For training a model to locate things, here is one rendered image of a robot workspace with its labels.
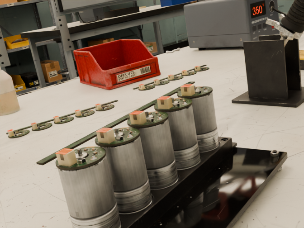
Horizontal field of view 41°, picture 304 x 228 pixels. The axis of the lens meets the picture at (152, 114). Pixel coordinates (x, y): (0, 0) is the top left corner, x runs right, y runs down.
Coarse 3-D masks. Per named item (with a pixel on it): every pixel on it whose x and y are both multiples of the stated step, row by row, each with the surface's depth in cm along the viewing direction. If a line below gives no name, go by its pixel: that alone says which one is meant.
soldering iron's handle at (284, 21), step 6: (294, 0) 39; (300, 0) 38; (294, 6) 39; (300, 6) 39; (288, 12) 40; (294, 12) 39; (300, 12) 39; (282, 18) 41; (288, 18) 40; (294, 18) 39; (300, 18) 39; (288, 24) 40; (294, 24) 40; (300, 24) 39; (294, 30) 40; (300, 30) 40
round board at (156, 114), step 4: (148, 112) 25; (152, 112) 25; (156, 112) 25; (160, 112) 25; (164, 112) 25; (156, 116) 24; (160, 116) 24; (164, 116) 24; (168, 116) 24; (128, 120) 24; (148, 120) 23; (152, 120) 23; (156, 120) 23; (160, 120) 23; (164, 120) 23; (128, 124) 24; (132, 124) 23; (136, 124) 23; (144, 124) 23; (148, 124) 23; (152, 124) 23; (156, 124) 23
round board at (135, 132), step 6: (114, 132) 23; (126, 132) 22; (132, 132) 22; (138, 132) 22; (96, 138) 22; (120, 138) 21; (126, 138) 21; (132, 138) 21; (96, 144) 21; (102, 144) 21; (108, 144) 21; (114, 144) 21; (120, 144) 21
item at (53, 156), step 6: (186, 84) 31; (174, 90) 29; (150, 102) 27; (156, 102) 27; (138, 108) 26; (144, 108) 26; (126, 114) 26; (120, 120) 24; (108, 126) 24; (114, 126) 24; (84, 138) 22; (90, 138) 22; (72, 144) 22; (78, 144) 22; (48, 156) 21; (54, 156) 21; (36, 162) 20; (42, 162) 20
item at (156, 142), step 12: (168, 120) 24; (144, 132) 23; (156, 132) 23; (168, 132) 24; (144, 144) 23; (156, 144) 23; (168, 144) 24; (144, 156) 24; (156, 156) 23; (168, 156) 24; (156, 168) 24; (168, 168) 24; (156, 180) 24; (168, 180) 24
